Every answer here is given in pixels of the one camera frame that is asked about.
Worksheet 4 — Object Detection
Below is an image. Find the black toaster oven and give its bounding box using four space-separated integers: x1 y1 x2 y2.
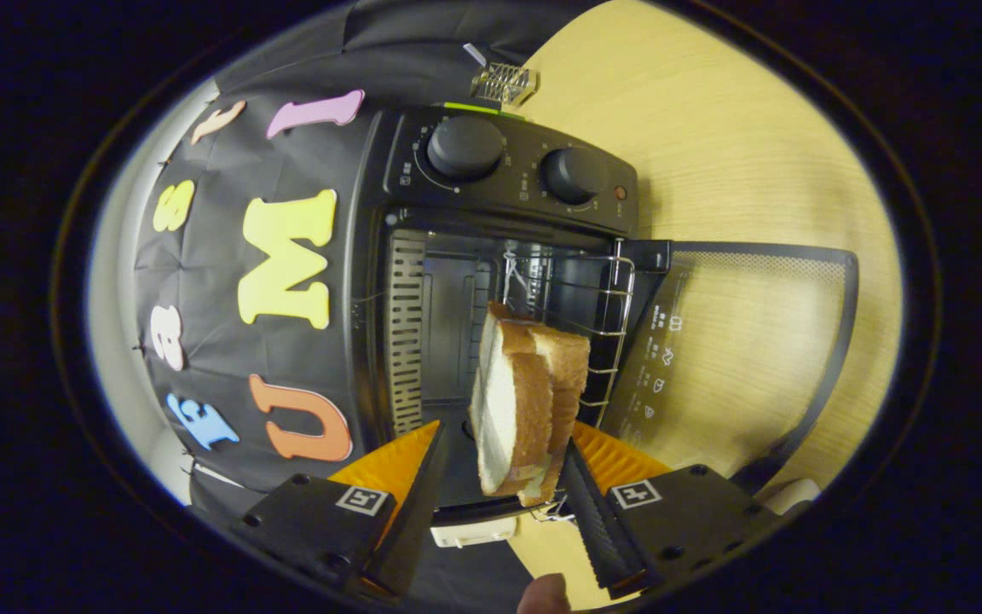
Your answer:
346 104 860 525

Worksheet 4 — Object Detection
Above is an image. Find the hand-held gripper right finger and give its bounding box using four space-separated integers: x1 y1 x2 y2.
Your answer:
561 422 786 598

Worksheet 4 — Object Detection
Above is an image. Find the metal wire utensil holder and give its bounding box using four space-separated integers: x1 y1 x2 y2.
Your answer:
470 61 540 107

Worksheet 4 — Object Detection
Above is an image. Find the white bread sandwich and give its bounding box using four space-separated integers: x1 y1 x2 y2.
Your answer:
468 300 592 507

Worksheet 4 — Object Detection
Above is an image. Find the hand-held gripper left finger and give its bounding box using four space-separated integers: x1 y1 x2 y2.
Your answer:
231 420 449 598

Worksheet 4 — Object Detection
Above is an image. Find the white rectangular plate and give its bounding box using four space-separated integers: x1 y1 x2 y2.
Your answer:
755 478 823 517

